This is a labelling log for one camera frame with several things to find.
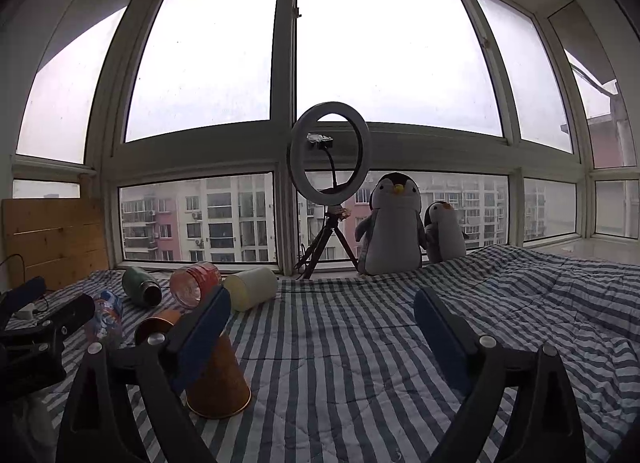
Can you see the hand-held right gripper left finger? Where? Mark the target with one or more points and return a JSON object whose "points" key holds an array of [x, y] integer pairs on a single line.
{"points": [[202, 338]]}

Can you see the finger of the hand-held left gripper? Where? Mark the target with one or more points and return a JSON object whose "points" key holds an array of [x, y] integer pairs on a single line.
{"points": [[22, 295], [72, 315]]}

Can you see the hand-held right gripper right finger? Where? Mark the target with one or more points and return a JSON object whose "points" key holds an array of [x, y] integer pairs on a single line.
{"points": [[442, 338]]}

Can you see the orange metallic cup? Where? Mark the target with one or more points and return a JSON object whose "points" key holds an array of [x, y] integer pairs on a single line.
{"points": [[220, 383], [155, 323]]}

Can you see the red transparent cup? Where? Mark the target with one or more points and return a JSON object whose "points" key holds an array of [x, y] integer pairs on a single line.
{"points": [[192, 283]]}

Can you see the cream white cup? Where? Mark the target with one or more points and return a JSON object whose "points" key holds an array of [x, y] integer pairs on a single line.
{"points": [[250, 288]]}

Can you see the white charger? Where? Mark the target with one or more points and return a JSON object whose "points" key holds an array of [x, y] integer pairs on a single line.
{"points": [[25, 312]]}

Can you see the clear plastic water bottle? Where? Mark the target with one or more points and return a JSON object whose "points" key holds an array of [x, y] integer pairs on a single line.
{"points": [[105, 318]]}

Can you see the wooden board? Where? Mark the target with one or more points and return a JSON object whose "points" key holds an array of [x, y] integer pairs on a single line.
{"points": [[55, 238]]}

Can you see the green thermos bottle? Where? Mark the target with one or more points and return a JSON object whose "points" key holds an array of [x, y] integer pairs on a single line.
{"points": [[142, 288]]}

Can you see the small grey penguin plush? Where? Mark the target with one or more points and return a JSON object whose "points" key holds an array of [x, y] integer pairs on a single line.
{"points": [[442, 238]]}

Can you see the striped blanket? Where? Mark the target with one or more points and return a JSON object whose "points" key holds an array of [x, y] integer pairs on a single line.
{"points": [[340, 343]]}

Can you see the large grey penguin plush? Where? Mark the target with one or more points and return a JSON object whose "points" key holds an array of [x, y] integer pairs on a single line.
{"points": [[392, 233]]}

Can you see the black tripod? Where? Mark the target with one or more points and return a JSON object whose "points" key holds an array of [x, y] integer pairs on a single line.
{"points": [[327, 233]]}

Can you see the gooseneck phone holder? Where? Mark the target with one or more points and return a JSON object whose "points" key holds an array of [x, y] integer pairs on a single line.
{"points": [[322, 139]]}

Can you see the white window frame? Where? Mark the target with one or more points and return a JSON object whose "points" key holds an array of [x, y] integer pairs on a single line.
{"points": [[284, 93]]}

